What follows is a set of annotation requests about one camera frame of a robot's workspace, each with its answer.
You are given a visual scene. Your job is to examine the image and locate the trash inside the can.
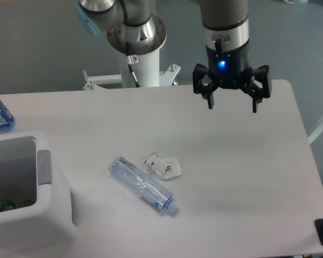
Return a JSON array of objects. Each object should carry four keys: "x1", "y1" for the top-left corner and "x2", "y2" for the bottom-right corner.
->
[{"x1": 0, "y1": 199, "x2": 36, "y2": 212}]

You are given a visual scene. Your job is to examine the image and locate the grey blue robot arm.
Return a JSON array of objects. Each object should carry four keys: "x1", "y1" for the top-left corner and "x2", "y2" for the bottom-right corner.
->
[{"x1": 75, "y1": 1, "x2": 272, "y2": 111}]

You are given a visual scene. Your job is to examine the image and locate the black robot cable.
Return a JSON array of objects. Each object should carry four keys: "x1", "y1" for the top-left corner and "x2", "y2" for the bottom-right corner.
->
[{"x1": 125, "y1": 42, "x2": 141, "y2": 88}]

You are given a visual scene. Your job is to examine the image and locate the white trash can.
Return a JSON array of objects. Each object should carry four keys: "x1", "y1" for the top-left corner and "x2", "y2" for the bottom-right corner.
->
[{"x1": 0, "y1": 131, "x2": 77, "y2": 251}]

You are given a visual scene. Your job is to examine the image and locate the crushed clear plastic bottle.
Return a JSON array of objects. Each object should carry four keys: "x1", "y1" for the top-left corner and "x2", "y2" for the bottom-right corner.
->
[{"x1": 108, "y1": 157, "x2": 178, "y2": 216}]

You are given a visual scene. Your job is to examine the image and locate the white plastic wrapper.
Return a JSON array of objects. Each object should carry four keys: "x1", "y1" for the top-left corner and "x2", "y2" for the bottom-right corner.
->
[{"x1": 144, "y1": 149, "x2": 182, "y2": 182}]

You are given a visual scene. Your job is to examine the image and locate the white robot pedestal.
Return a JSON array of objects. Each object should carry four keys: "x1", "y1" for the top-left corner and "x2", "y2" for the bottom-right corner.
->
[{"x1": 83, "y1": 49, "x2": 181, "y2": 90}]

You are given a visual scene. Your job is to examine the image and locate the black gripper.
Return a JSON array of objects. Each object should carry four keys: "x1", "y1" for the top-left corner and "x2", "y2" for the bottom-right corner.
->
[{"x1": 192, "y1": 44, "x2": 273, "y2": 113}]

